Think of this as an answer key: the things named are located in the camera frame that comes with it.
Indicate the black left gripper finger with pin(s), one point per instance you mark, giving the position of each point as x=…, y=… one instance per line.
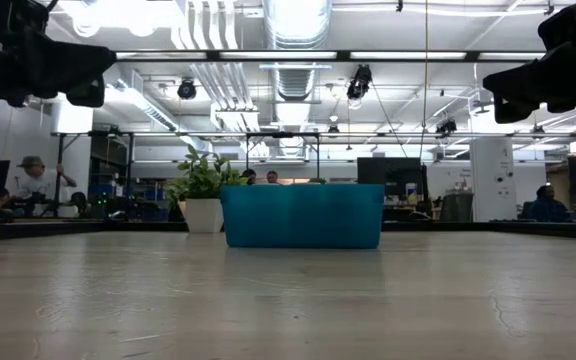
x=90, y=95
x=73, y=62

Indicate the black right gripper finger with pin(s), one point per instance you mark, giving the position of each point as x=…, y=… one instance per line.
x=548, y=82
x=508, y=112

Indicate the blue plastic basket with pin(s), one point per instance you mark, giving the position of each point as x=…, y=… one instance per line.
x=303, y=215

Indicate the white pillar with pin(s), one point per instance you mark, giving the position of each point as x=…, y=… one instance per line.
x=492, y=177

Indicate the person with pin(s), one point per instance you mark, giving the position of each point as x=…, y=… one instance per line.
x=546, y=207
x=79, y=203
x=249, y=176
x=272, y=177
x=40, y=182

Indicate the black computer monitor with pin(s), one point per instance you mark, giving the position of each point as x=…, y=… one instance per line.
x=389, y=170

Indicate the green potted plant white pot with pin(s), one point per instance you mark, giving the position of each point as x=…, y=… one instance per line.
x=203, y=215

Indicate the black hanging camera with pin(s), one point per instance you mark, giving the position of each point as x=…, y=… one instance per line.
x=186, y=90
x=445, y=126
x=359, y=82

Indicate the black aluminium table frame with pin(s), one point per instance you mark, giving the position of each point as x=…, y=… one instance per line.
x=518, y=229

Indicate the black overhead frame rail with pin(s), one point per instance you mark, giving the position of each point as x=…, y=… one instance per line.
x=343, y=55

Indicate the background metal frame rig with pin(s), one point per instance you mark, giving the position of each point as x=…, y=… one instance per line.
x=283, y=134

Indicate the silver ventilation duct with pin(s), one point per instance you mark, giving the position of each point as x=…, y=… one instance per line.
x=298, y=20

